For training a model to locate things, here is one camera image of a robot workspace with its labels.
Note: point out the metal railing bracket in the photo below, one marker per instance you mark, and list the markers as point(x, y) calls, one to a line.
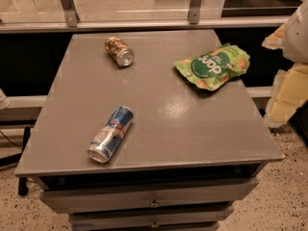
point(70, 14)
point(194, 11)

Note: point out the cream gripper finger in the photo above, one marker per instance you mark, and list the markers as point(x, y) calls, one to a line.
point(275, 40)
point(289, 93)

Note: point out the grey drawer cabinet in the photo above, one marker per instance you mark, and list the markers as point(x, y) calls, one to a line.
point(179, 133)

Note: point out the upper grey drawer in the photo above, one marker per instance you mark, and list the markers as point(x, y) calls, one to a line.
point(148, 196)

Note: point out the green snack bag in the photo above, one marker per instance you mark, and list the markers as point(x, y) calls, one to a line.
point(212, 70)

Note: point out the grey drawer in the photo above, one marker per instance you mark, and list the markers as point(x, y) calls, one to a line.
point(151, 218)
point(148, 196)

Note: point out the blue silver energy drink can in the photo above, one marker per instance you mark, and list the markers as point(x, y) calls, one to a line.
point(105, 143)

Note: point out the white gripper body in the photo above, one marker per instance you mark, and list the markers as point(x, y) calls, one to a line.
point(297, 38)

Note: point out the right metal railing bracket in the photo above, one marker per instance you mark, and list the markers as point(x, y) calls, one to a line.
point(194, 11)

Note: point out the left metal railing bracket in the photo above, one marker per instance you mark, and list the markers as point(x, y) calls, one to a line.
point(70, 14)

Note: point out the lower grey drawer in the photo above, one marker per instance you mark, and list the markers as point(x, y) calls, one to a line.
point(151, 218)

